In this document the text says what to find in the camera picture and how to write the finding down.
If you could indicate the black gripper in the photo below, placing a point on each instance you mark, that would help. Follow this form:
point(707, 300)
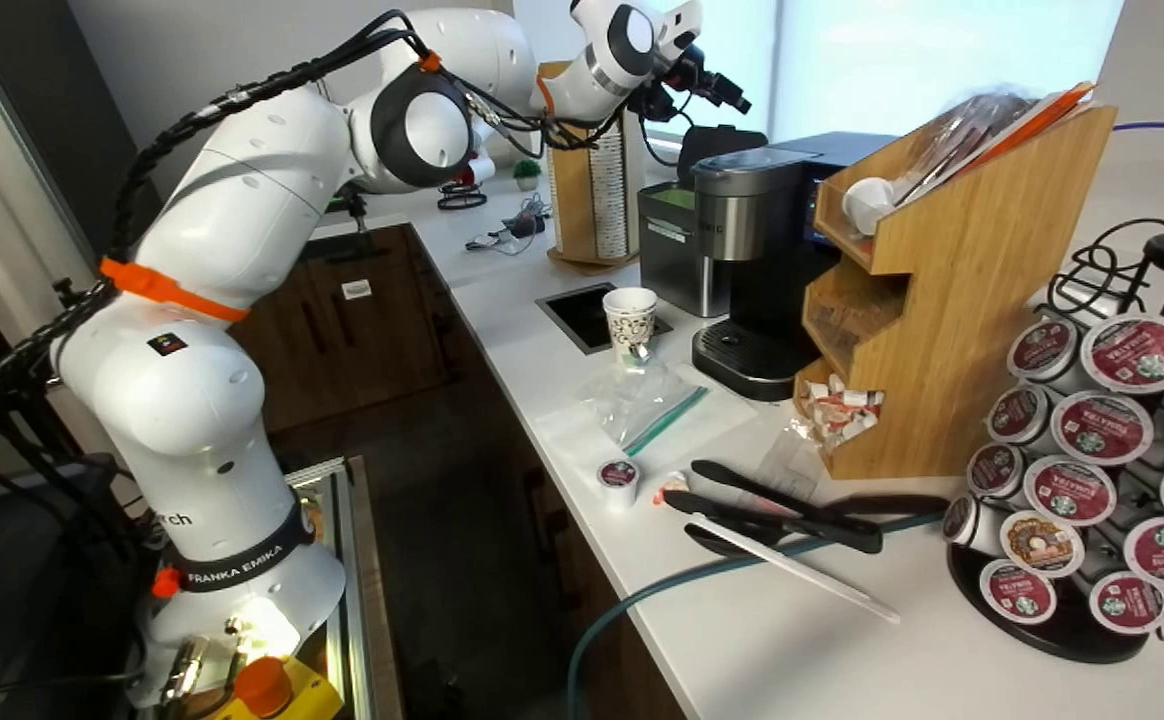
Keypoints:
point(680, 82)

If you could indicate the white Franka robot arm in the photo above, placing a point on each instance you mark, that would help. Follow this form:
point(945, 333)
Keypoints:
point(193, 386)

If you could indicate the stack of paper cups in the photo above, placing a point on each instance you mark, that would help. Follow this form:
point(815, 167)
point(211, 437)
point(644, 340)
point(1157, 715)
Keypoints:
point(605, 187)

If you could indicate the black silver coffee machine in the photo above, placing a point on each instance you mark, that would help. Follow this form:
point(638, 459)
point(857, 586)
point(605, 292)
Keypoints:
point(772, 255)

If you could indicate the window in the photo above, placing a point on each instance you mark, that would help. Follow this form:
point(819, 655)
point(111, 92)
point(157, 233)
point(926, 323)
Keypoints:
point(900, 60)

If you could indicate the white creamer cup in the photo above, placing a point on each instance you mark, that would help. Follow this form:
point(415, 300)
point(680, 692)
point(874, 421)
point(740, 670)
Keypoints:
point(866, 205)

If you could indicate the wooden cup dispenser stand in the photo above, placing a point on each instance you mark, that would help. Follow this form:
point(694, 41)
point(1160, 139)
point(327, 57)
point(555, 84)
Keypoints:
point(570, 201)

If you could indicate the small green plant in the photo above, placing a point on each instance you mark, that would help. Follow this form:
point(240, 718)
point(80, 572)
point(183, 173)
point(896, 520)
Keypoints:
point(526, 169)

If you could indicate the patterned paper cup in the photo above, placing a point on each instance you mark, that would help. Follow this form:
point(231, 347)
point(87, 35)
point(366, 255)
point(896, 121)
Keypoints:
point(628, 326)

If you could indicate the bundle of packets and stirrers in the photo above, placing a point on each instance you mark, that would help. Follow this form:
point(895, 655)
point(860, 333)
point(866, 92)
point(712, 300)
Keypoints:
point(984, 124)

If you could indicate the metal framed counter trash opening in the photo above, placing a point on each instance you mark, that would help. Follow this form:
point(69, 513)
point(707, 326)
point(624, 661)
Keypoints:
point(582, 317)

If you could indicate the small black device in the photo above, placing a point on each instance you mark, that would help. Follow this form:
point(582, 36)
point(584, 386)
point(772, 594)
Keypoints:
point(461, 196)

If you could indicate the wooden condiment organizer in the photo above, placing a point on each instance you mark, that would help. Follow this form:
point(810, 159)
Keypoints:
point(964, 306)

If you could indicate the clear plastic zip bag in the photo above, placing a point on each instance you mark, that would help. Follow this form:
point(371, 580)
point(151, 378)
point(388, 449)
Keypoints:
point(644, 407)

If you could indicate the bag of sugar packets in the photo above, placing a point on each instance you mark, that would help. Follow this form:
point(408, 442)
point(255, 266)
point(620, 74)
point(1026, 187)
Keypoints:
point(840, 409)

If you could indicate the loose coffee pod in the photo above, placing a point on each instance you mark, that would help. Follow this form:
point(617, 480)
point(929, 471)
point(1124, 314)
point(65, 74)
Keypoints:
point(620, 478)

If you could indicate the black plastic tongs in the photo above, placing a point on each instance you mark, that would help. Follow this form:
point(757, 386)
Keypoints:
point(793, 505)

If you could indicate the black plastic utensil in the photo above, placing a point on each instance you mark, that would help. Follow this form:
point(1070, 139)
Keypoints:
point(722, 513)

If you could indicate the wooden counter cabinet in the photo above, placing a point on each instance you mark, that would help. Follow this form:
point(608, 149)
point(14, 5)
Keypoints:
point(341, 333)

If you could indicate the white stir stick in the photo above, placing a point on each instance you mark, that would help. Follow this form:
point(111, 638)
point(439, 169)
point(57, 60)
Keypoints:
point(800, 569)

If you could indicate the brown donut lid coffee pod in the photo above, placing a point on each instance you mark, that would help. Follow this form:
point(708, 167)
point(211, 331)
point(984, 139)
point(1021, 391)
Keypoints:
point(1041, 547)

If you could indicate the robot mounting stand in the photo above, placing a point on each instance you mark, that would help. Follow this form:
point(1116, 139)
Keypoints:
point(357, 586)

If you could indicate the yellow box with orange button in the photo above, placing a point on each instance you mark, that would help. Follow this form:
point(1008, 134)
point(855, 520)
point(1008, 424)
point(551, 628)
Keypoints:
point(274, 692)

